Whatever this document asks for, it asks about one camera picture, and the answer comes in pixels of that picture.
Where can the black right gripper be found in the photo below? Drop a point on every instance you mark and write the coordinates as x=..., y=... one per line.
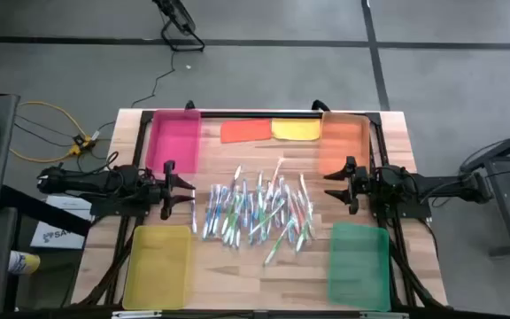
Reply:
x=353, y=186

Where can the black floor fan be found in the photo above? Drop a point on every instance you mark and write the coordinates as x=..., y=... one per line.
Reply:
x=177, y=17

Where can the green plastic bin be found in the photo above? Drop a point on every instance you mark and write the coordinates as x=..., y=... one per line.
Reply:
x=359, y=270

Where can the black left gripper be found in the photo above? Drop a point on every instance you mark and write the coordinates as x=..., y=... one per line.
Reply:
x=166, y=195

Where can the yellow power strip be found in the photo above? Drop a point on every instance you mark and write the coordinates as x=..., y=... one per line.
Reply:
x=80, y=146

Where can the black table clamp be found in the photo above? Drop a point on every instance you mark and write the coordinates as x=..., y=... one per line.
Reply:
x=189, y=105
x=320, y=104

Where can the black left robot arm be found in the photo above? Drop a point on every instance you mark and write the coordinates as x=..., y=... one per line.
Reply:
x=87, y=181

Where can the pink plastic bin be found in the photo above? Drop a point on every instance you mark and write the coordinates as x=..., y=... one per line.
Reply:
x=173, y=142

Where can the yellow plastic bin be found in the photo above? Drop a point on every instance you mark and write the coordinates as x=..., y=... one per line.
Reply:
x=157, y=270

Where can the white printed cardboard box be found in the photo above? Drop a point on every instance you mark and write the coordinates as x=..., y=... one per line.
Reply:
x=60, y=235

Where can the orange cloth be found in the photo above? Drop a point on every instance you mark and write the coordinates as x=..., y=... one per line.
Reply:
x=246, y=130

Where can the blue toothbrush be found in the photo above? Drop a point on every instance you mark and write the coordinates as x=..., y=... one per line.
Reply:
x=244, y=204
x=216, y=210
x=223, y=208
x=208, y=212
x=252, y=219

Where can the black diagonal beam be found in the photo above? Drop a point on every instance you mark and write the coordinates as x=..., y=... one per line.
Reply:
x=42, y=208

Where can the yellow cloth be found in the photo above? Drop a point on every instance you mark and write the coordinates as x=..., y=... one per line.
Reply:
x=296, y=129

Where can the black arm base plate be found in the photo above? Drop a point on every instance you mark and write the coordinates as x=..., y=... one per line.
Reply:
x=118, y=210
x=410, y=212

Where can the green toothbrush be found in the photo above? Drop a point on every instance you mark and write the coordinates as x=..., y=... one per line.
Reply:
x=304, y=232
x=260, y=204
x=229, y=221
x=279, y=243
x=238, y=221

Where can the orange plastic bin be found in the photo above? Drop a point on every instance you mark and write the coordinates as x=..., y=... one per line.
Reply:
x=343, y=142

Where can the yellow white spray can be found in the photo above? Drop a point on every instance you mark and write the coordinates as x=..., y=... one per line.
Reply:
x=25, y=262

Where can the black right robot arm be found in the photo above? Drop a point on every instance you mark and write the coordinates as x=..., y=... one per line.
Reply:
x=436, y=184

